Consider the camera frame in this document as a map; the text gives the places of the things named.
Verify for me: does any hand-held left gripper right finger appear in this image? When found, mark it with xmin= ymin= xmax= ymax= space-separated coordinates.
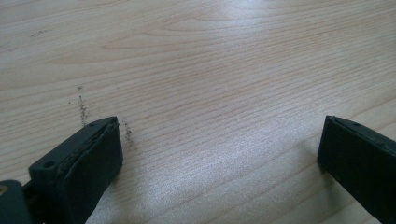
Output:
xmin=317 ymin=115 xmax=396 ymax=224

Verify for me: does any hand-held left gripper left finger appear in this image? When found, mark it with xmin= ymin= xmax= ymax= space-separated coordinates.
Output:
xmin=22 ymin=116 xmax=124 ymax=224

